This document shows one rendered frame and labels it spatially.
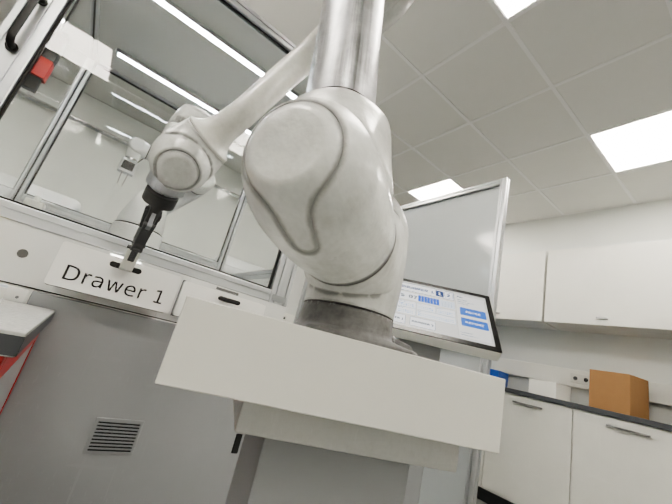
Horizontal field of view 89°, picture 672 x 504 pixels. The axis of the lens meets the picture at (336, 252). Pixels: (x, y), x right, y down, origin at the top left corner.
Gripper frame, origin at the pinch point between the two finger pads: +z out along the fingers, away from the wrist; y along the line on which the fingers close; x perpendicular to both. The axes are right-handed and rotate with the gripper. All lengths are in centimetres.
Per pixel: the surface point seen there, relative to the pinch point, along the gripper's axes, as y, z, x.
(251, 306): 9.8, 9.2, -40.8
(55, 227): 14.2, 5.8, 17.9
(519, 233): 170, -91, -365
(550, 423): 1, 27, -294
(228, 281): 15.0, 5.5, -30.9
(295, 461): -65, -16, -20
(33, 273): 7.1, 16.3, 17.7
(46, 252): 10.5, 11.5, 17.2
